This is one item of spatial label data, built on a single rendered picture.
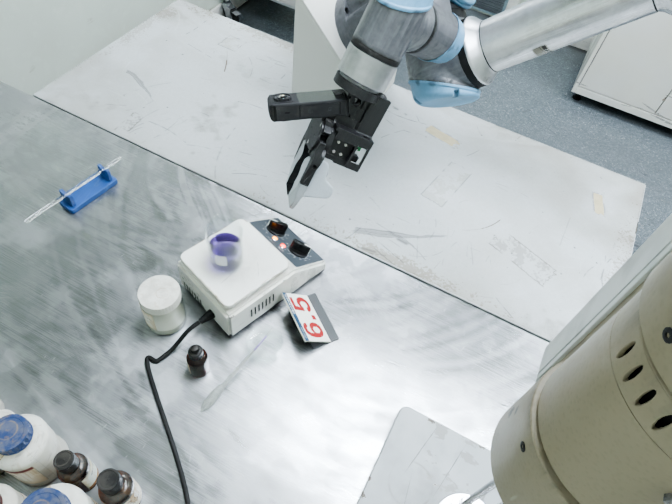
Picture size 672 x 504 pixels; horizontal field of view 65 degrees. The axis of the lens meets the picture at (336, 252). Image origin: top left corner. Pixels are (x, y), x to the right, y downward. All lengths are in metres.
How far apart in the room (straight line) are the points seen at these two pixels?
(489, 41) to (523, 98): 2.13
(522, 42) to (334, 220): 0.42
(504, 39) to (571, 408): 0.71
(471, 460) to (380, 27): 0.59
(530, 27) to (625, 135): 2.24
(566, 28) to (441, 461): 0.64
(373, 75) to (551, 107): 2.36
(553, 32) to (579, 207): 0.39
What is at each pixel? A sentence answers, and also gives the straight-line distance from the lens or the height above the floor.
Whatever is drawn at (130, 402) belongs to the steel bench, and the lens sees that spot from 0.81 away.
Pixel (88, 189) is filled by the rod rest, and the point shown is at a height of 0.91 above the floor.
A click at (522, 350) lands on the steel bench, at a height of 0.90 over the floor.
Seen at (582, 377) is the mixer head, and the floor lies 1.41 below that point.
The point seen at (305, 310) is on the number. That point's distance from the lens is 0.83.
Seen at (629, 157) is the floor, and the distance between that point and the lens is 2.98.
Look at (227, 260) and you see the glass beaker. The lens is 0.75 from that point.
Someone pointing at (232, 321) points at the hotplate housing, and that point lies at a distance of 0.78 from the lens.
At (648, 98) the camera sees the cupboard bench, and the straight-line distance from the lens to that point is 3.11.
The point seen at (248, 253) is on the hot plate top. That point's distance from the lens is 0.80.
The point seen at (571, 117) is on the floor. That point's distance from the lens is 3.06.
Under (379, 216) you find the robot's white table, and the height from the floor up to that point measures 0.90.
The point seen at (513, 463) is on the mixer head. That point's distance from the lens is 0.34.
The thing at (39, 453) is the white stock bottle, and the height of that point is 0.98.
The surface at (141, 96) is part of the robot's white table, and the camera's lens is 1.23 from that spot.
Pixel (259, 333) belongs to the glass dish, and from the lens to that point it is 0.83.
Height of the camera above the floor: 1.63
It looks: 53 degrees down
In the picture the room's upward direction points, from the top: 10 degrees clockwise
